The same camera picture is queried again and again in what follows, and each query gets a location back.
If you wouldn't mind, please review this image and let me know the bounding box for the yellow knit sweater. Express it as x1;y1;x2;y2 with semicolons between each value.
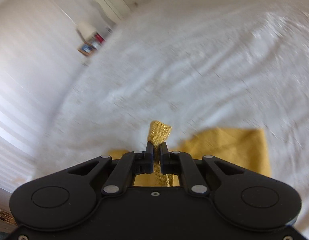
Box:
108;120;272;188

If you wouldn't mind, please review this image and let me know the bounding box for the white embroidered bedspread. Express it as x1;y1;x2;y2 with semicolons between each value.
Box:
35;0;309;238

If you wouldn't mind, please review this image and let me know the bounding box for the red water bottle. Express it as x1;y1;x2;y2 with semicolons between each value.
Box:
94;33;105;44

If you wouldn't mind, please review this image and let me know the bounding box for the left bedside lamp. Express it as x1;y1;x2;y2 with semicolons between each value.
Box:
76;22;97;41

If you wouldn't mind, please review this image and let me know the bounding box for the wooden photo frame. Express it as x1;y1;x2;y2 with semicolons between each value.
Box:
77;42;96;57

